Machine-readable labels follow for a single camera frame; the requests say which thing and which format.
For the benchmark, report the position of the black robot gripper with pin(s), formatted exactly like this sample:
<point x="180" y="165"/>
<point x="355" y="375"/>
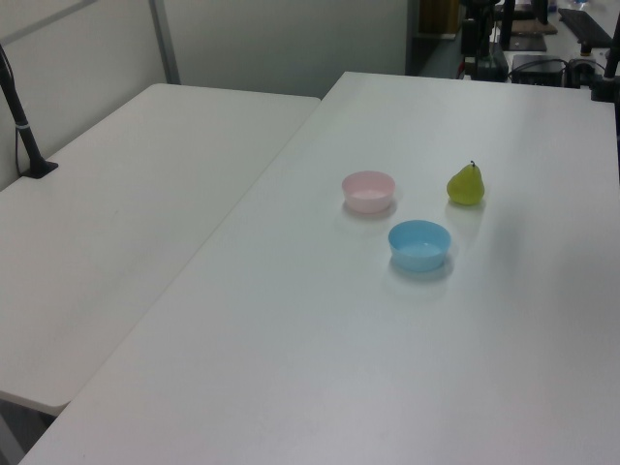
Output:
<point x="477" y="38"/>

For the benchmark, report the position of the black camera stand pole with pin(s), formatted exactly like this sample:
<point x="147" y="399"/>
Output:
<point x="19" y="121"/>

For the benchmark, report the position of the green yellow pear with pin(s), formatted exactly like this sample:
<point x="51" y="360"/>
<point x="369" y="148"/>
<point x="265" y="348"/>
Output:
<point x="466" y="188"/>

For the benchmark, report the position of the blue plastic bowl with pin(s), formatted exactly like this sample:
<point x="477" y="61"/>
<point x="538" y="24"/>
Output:
<point x="419" y="251"/>

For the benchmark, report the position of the black clamp stand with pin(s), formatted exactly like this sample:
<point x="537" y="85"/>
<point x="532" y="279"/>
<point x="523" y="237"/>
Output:
<point x="608" y="72"/>

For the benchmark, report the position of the black upright pole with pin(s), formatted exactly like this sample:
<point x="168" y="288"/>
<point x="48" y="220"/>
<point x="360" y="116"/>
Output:
<point x="507" y="21"/>

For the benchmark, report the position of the brown wooden board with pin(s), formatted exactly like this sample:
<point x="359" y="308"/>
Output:
<point x="533" y="26"/>

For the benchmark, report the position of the brown cabinet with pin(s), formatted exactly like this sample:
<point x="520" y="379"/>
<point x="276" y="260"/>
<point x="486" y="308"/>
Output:
<point x="437" y="16"/>

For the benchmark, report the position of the white side table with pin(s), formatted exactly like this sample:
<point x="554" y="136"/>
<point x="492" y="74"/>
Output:
<point x="121" y="218"/>

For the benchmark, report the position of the pink plastic bowl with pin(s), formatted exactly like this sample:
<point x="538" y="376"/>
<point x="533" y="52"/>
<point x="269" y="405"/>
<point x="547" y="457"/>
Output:
<point x="368" y="191"/>

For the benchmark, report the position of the black box device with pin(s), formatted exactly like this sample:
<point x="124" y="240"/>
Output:
<point x="537" y="70"/>

